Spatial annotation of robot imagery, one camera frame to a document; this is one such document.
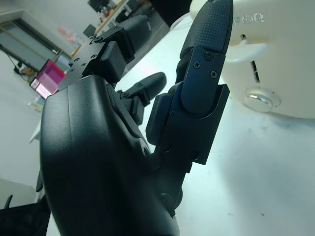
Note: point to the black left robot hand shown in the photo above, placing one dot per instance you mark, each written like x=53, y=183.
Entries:
x=98, y=159

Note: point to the silver toaster dial knob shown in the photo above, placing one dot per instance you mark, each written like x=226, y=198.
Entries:
x=262, y=99

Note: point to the white toaster lever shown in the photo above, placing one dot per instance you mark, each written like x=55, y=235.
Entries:
x=248, y=49

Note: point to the white two-slot toaster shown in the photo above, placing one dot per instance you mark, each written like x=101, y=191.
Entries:
x=290, y=68

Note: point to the black office chair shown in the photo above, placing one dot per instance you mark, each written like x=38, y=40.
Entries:
x=22, y=218

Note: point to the pink storage box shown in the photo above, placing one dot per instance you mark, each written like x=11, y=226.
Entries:
x=50, y=76

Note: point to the black computer monitor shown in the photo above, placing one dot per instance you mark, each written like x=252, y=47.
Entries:
x=89, y=30

